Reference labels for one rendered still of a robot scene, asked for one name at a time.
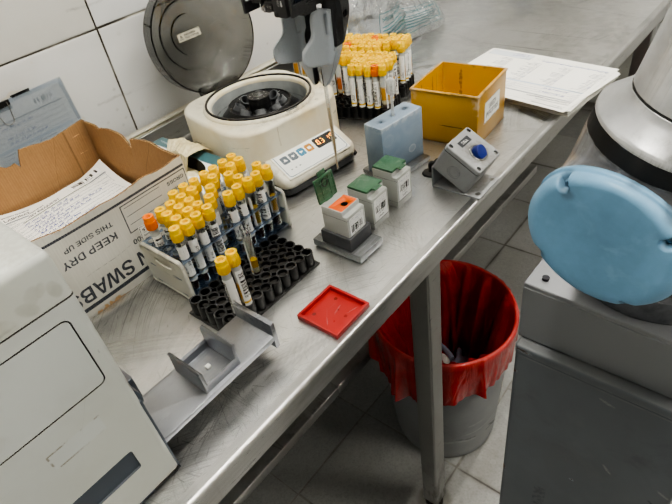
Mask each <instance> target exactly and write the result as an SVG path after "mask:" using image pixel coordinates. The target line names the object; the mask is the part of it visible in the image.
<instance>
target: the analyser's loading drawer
mask: <svg viewBox="0 0 672 504"><path fill-rule="evenodd" d="M232 305H233V308H234V311H235V314H236V316H235V317H234V318H233V319H232V320H231V321H230V322H228V323H227V324H226V325H225V326H224V327H223V328H221V329H220V330H219V331H218V332H217V333H214V332H213V331H211V330H209V329H208V328H206V327H205V326H203V325H201V326H200V331H201V333H202V335H203V338H204V339H203V340H202V341H201V342H200V343H198V344H197V345H196V346H195V347H194V348H193V349H191V350H190V351H189V352H188V353H187V354H186V355H184V356H183V357H182V358H181V359H179V358H178V357H176V356H175V355H174V354H172V353H167V355H168V356H169V358H170V360H171V362H172V364H173V366H174V368H175V369H174V370H172V371H171V372H170V373H169V374H168V375H167V376H165V377H164V378H163V379H162V380H161V381H160V382H158V383H157V384H156V385H155V386H154V387H153V388H151V389H150V390H149V391H148V392H147V393H146V394H144V395H143V396H142V397H143V399H144V402H143V404H144V405H145V407H146V409H147V410H148V412H149V414H150V415H151V417H152V419H153V420H154V422H155V424H156V425H157V427H158V429H159V430H160V432H161V434H162V435H163V437H164V439H165V440H166V442H168V441H169V440H170V439H171V438H172V437H173V436H174V435H175V434H176V433H178V432H179V431H180V430H181V429H182V428H183V427H184V426H185V425H186V424H187V423H188V422H189V421H190V420H191V419H192V418H193V417H195V416H196V415H197V414H198V413H199V412H200V411H201V410H202V409H203V408H204V407H205V406H206V405H207V404H208V403H209V402H210V401H212V400H213V399H214V398H215V397H216V396H217V395H218V394H219V393H220V392H221V391H222V390H223V389H224V388H225V387H226V386H227V385H228V384H230V383H231V382H232V381H233V380H234V379H235V378H236V377H237V376H238V375H239V374H240V373H241V372H242V371H243V370H244V369H245V368H247V367H248V366H249V365H250V364H251V363H252V362H253V361H254V360H255V359H256V358H257V357H258V356H259V355H260V354H261V353H262V352H264V351H265V350H266V349H267V348H268V347H269V346H270V345H272V346H274V347H276V348H278V347H279V346H280V343H279V339H278V336H277V333H276V329H275V326H274V323H273V322H272V321H270V320H268V319H266V318H265V317H263V316H261V315H259V314H257V313H255V312H254V311H252V310H250V309H248V308H246V307H245V306H243V305H241V304H239V303H237V302H234V303H233V304H232ZM207 363H209V364H210V365H211V366H212V367H211V368H210V369H209V370H207V369H206V368H205V367H204V366H205V365H206V364H207Z"/></svg>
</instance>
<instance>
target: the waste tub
mask: <svg viewBox="0 0 672 504"><path fill-rule="evenodd" d="M507 70H508V68H505V67H495V66H486V65H476V64H466V63H456V62H446V61H441V62H440V63H439V64H438V65H436V66H435V67H434V68H433V69H432V70H430V71H429V72H428V73H427V74H426V75H425V76H423V77H422V78H421V79H420V80H419V81H417V82H416V83H415V84H414V85H413V86H411V87H410V88H409V90H411V104H414V105H418V106H421V107H422V130H423V139H425V140H431V141H436V142H441V143H447V144H448V143H449V142H450V141H451V140H452V139H454V138H455V137H456V136H457V135H458V134H459V133H460V132H462V131H463V130H464V129H465V128H467V127H468V128H470V129H471V130H472V131H474V132H475V133H476V134H477V135H479V136H480V137H481V138H482V139H484V140H485V139H486V137H487V136H488V135H489V134H490V133H491V132H492V131H493V129H494V128H495V127H496V126H497V125H498V124H499V122H500V121H501V120H502V119H503V118H504V102H505V86H506V71H507Z"/></svg>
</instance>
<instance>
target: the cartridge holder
mask: <svg viewBox="0 0 672 504"><path fill-rule="evenodd" d="M313 240H314V244H315V245H317V246H319V247H322V248H324V249H327V250H329V251H332V252H334V253H336V254H339V255H341V256H344V257H346V258H349V259H351V260H354V261H356V262H359V263H361V264H362V263H363V262H364V261H365V260H366V259H367V258H368V257H369V256H370V255H371V254H372V253H373V252H374V251H375V250H376V249H377V248H378V247H379V246H380V245H381V244H382V243H383V239H382V237H381V236H378V235H376V234H373V233H371V225H370V222H367V221H366V224H365V225H364V226H363V227H362V228H361V229H359V230H358V231H357V232H356V233H355V234H354V235H353V236H352V237H351V238H347V237H345V236H342V235H340V234H337V233H334V232H332V231H329V230H326V229H325V226H324V227H323V228H322V229H321V232H320V233H319V234H318V235H317V236H316V237H314V238H313Z"/></svg>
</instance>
